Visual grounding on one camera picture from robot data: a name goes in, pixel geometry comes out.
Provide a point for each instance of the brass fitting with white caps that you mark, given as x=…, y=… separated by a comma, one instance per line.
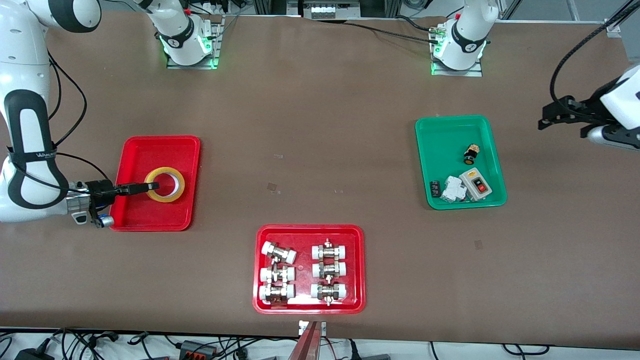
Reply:
x=329, y=270
x=328, y=291
x=279, y=252
x=277, y=274
x=276, y=293
x=329, y=251

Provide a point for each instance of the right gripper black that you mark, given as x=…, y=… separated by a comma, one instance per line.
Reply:
x=101, y=190

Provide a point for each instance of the white terminal block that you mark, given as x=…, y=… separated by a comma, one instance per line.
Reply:
x=334, y=10

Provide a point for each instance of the small black electronic component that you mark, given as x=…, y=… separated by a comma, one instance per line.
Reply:
x=435, y=189

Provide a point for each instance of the reddish aluminium profile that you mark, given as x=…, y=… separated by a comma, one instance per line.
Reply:
x=306, y=347

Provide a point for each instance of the black orange power strip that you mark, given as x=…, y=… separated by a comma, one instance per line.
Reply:
x=197, y=349

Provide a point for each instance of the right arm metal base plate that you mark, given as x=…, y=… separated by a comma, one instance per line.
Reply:
x=218, y=45

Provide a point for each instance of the white circuit breaker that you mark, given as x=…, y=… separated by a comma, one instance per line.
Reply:
x=454, y=190

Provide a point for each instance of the aluminium frame profile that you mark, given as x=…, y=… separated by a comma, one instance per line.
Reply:
x=614, y=27

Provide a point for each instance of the small metal bracket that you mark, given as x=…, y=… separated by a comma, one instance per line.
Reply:
x=305, y=326

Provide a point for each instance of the grey switch box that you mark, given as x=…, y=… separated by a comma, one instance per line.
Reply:
x=477, y=186

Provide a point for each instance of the black power adapter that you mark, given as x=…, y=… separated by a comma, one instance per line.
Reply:
x=35, y=355

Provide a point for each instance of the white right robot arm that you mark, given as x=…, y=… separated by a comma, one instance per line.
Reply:
x=25, y=75

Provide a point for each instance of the green plastic tray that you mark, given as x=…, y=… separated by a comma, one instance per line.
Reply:
x=447, y=150

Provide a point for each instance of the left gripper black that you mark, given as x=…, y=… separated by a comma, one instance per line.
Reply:
x=583, y=112

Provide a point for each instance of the yellow clear packing tape roll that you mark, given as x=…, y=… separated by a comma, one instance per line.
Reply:
x=165, y=198

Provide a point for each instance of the red plastic tray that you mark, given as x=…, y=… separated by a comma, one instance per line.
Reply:
x=135, y=155
x=304, y=250

